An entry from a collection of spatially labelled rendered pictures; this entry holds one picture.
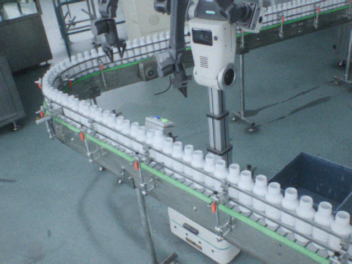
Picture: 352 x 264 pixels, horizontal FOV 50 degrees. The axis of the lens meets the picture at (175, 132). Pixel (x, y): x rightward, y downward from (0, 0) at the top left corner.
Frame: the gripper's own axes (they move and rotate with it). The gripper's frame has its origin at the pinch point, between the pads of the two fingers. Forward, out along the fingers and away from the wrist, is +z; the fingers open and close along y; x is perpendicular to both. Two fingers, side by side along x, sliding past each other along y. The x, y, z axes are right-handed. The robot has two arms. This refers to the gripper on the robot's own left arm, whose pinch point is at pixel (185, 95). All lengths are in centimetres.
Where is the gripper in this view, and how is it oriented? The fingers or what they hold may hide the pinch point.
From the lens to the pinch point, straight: 189.6
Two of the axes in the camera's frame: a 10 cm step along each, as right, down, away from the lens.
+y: 9.6, -1.6, -2.2
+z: 2.5, 8.2, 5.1
